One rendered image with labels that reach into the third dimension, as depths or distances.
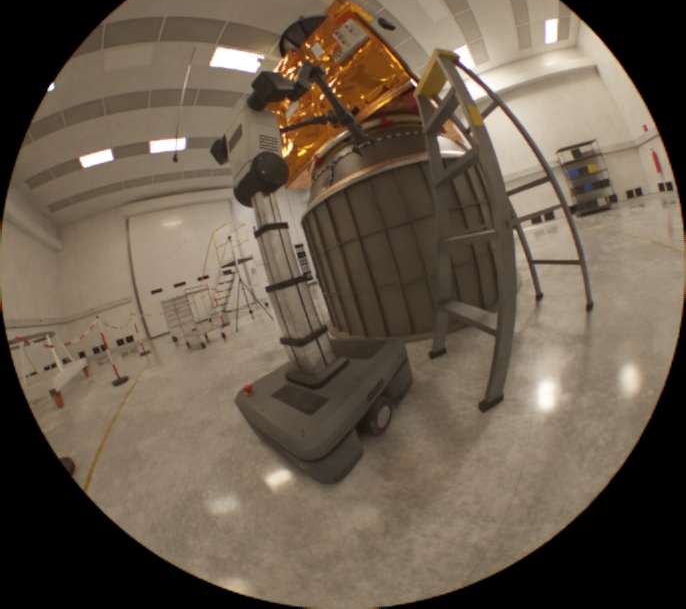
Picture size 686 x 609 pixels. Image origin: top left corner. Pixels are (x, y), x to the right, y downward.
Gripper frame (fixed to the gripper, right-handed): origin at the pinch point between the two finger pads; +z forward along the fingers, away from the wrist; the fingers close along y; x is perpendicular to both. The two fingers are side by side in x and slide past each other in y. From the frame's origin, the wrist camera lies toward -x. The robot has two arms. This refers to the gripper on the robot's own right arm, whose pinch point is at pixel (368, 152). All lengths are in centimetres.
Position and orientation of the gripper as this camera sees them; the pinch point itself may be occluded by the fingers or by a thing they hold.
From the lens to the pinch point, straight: 124.7
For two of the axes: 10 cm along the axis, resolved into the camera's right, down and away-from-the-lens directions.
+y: -7.5, 2.1, 6.2
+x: -3.7, 6.5, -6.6
